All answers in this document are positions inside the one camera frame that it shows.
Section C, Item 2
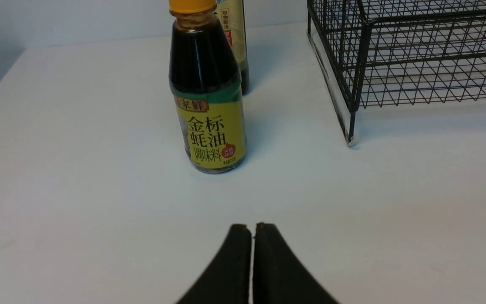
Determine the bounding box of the black wire mesh shelf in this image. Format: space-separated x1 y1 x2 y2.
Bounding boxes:
306 0 486 146

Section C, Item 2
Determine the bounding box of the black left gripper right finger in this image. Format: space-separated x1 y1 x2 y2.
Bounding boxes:
252 223 338 304

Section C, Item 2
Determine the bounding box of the small oyster sauce bottle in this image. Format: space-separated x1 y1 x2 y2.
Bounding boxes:
168 0 247 174

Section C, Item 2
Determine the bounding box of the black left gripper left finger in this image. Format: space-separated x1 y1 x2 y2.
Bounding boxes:
178 224 252 304

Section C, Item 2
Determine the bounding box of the dark vinegar bottle gold cap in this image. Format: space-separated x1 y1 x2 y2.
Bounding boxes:
215 0 250 95

